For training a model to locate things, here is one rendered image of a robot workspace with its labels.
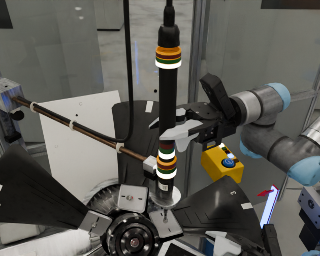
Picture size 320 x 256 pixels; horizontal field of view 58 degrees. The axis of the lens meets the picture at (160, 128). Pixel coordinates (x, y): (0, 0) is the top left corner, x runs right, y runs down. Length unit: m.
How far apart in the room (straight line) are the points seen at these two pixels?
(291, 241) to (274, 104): 1.74
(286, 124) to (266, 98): 1.31
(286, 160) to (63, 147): 0.65
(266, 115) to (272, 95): 0.05
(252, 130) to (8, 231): 0.69
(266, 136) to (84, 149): 0.55
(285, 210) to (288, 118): 0.86
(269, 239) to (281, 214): 1.73
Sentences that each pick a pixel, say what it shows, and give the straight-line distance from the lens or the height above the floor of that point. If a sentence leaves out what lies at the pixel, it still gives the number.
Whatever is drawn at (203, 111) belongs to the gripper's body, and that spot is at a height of 1.50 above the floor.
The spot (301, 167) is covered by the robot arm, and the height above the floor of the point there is 1.39.
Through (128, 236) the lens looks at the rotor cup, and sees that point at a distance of 0.71.
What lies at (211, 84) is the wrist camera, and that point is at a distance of 0.57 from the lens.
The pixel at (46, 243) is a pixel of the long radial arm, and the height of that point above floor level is 1.13.
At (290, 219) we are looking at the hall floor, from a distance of 2.49.
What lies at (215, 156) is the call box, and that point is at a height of 1.07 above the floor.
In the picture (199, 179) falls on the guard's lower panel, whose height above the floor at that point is 0.51.
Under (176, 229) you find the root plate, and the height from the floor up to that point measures 1.19.
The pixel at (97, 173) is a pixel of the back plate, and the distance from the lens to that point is 0.96.
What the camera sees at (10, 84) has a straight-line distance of 1.03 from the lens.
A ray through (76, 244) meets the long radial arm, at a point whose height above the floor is 1.11.
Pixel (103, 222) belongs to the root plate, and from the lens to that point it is 0.74.
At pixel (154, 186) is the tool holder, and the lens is 0.68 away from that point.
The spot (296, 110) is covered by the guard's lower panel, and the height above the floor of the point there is 0.88.
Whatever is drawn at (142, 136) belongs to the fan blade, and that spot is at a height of 1.37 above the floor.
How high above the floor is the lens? 1.81
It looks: 35 degrees down
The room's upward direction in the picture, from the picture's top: straight up
